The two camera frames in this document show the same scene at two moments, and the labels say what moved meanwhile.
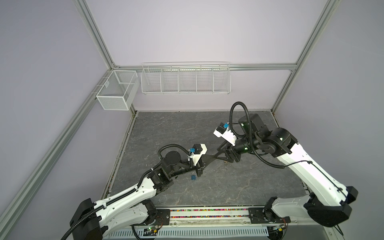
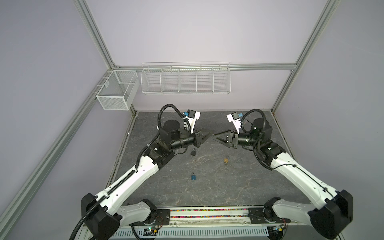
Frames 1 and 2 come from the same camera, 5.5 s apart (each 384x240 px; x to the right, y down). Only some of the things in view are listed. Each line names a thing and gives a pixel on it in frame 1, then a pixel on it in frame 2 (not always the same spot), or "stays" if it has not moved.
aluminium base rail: [229, 218] stays
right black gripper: [229, 153] -> [232, 138]
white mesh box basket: [119, 90] stays
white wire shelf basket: [209, 78] stays
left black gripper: [201, 166] -> [199, 139]
